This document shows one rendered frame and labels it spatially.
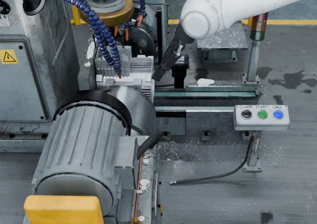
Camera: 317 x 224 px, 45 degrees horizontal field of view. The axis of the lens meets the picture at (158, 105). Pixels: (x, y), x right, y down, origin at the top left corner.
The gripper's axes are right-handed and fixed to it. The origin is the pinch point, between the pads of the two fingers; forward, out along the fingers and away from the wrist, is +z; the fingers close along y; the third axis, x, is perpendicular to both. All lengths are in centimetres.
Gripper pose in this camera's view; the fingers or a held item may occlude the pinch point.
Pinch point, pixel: (159, 72)
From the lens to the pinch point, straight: 137.5
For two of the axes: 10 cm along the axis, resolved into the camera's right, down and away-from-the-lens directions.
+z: -4.7, 6.6, 5.8
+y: -0.4, 6.5, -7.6
